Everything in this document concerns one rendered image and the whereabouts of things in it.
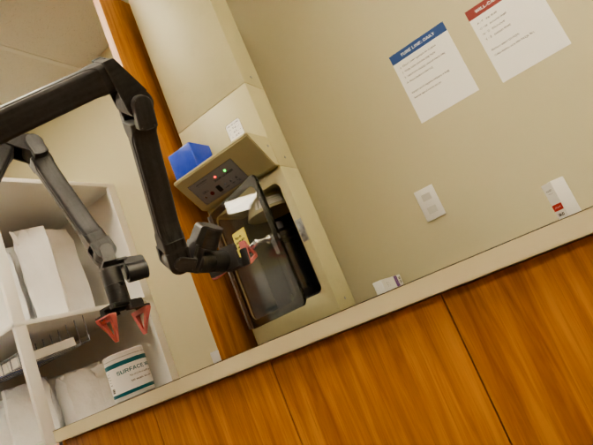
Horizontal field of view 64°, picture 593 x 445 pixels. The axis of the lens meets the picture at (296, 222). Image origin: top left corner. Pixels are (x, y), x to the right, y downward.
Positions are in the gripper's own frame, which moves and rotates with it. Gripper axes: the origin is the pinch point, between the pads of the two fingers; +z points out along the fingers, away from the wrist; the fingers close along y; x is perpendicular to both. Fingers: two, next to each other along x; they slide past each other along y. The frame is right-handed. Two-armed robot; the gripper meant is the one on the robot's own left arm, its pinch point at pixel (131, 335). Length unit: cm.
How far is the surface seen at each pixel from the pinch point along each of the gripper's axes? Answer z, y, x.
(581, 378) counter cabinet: 42, 6, -98
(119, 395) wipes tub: 13.8, 10.3, 26.3
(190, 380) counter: 17.3, 3.0, -12.7
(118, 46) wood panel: -99, 25, -9
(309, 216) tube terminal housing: -14, 38, -46
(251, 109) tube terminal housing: -52, 33, -44
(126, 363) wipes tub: 5.3, 12.9, 21.8
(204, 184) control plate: -36.2, 25.3, -22.5
